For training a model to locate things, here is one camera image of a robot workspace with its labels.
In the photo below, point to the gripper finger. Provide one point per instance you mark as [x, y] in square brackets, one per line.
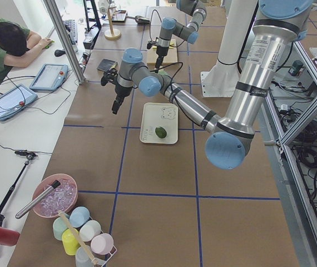
[157, 63]
[115, 107]
[160, 60]
[121, 101]

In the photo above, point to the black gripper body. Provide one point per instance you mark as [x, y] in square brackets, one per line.
[159, 52]
[120, 92]

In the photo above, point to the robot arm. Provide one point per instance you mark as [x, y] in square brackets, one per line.
[170, 26]
[256, 36]

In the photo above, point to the light green bowl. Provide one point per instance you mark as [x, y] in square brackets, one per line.
[162, 72]

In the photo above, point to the pink bowl with ice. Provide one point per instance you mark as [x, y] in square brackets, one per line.
[62, 198]

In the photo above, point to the wooden cutting board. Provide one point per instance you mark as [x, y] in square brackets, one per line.
[170, 58]

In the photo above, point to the grey folded cloth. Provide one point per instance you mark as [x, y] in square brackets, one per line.
[106, 64]

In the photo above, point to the metal scoop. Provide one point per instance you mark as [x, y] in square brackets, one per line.
[140, 20]

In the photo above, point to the cream bear tray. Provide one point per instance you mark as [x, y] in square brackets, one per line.
[159, 123]

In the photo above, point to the green avocado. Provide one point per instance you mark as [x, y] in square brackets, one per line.
[160, 132]

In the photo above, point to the wooden mug tree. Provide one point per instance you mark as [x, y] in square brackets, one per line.
[112, 33]

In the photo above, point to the far teach pendant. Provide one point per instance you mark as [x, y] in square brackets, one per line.
[50, 77]

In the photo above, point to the teach pendant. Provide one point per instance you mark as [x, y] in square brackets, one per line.
[50, 77]
[15, 101]

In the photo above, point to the black computer mouse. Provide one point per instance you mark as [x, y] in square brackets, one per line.
[59, 53]

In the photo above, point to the keyboard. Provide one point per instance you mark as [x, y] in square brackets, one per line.
[71, 28]

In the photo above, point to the steel black-tipped rod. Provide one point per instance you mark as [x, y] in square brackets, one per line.
[37, 199]

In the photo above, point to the near teach pendant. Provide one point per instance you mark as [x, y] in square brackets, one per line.
[15, 101]

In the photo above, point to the blue cup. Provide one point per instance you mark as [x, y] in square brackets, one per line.
[79, 216]

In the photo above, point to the person in green shirt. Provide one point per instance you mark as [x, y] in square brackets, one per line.
[19, 46]

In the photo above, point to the white cup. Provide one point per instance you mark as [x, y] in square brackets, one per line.
[89, 230]

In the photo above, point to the green cup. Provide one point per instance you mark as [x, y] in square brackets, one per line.
[59, 227]

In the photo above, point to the pink cup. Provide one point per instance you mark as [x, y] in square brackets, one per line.
[102, 244]

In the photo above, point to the yellow cup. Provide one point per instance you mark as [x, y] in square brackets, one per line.
[70, 243]

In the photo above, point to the grey cup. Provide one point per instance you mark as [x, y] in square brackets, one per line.
[82, 259]

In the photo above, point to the black tripod stick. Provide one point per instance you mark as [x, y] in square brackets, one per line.
[29, 155]

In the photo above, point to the aluminium frame post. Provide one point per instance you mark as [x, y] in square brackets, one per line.
[64, 38]

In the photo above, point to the wooden cup rack handle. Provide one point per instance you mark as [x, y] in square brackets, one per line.
[93, 259]

